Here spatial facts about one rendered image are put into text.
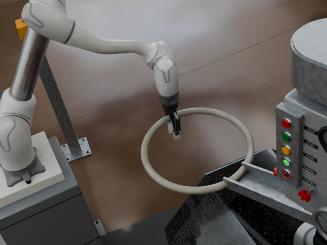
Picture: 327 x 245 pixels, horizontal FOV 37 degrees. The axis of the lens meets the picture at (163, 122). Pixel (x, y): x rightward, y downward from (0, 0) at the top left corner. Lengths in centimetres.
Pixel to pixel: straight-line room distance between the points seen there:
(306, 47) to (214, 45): 317
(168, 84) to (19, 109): 69
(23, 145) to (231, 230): 96
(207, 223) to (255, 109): 173
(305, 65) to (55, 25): 99
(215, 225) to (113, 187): 137
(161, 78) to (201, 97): 179
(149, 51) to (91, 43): 33
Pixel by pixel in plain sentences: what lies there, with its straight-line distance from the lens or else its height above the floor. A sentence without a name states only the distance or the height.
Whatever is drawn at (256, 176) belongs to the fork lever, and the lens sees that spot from 200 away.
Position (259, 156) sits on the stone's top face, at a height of 80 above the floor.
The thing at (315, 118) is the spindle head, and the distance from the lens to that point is 132.
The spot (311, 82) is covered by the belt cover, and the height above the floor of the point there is 161.
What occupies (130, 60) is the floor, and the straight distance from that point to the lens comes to 442.
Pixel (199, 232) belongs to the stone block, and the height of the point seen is 68.
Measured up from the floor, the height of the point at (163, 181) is 91.
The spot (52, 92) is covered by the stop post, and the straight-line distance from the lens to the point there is 327.
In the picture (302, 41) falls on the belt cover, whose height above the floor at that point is 167.
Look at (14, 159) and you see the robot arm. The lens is 222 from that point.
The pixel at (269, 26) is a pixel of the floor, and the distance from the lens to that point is 460.
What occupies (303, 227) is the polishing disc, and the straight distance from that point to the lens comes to 192.
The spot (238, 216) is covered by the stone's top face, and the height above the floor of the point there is 80.
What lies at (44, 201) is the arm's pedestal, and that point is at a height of 79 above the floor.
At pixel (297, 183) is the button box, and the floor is 124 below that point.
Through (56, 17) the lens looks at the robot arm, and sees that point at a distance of 189.
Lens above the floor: 237
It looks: 40 degrees down
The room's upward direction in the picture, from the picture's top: 12 degrees counter-clockwise
